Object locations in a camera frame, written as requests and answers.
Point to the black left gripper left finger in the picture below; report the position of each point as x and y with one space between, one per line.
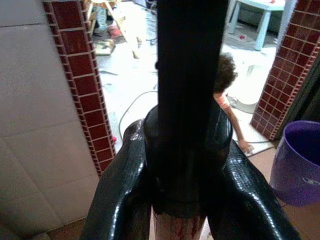
125 190

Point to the person's hand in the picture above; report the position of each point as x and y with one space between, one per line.
247 148

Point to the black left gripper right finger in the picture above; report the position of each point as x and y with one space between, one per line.
252 190

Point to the wooden folding frame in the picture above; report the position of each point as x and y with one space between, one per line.
125 27

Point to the red cloth item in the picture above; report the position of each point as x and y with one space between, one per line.
115 31

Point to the person's curly-haired head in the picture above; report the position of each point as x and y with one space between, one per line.
225 72

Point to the red brick tiled pillar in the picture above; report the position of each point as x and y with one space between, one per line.
282 82
80 82

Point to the white plastic table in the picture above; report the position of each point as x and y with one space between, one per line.
262 17

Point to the purple plastic bucket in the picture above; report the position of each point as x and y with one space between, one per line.
297 165

